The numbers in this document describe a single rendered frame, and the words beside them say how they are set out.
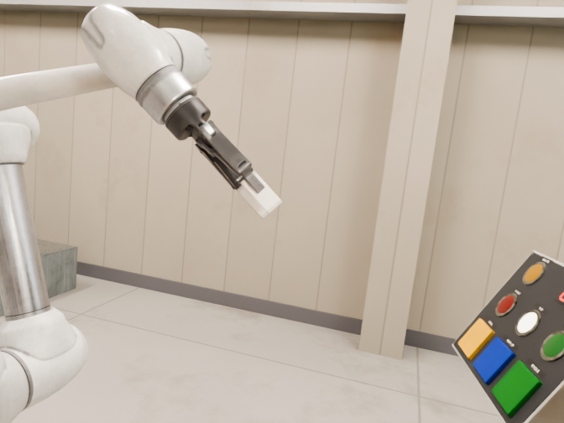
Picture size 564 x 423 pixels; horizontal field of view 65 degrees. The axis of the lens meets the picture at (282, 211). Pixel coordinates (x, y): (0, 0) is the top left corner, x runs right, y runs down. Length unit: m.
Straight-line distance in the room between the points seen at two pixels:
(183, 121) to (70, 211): 3.85
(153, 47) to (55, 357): 0.79
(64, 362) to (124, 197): 3.01
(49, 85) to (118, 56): 0.26
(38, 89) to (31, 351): 0.60
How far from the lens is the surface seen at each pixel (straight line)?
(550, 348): 0.88
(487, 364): 0.97
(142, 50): 0.78
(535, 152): 3.48
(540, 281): 1.02
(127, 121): 4.15
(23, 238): 1.25
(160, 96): 0.76
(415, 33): 3.19
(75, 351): 1.30
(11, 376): 1.19
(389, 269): 3.17
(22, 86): 1.02
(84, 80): 1.01
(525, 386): 0.86
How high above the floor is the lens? 1.36
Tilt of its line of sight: 8 degrees down
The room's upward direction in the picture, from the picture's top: 6 degrees clockwise
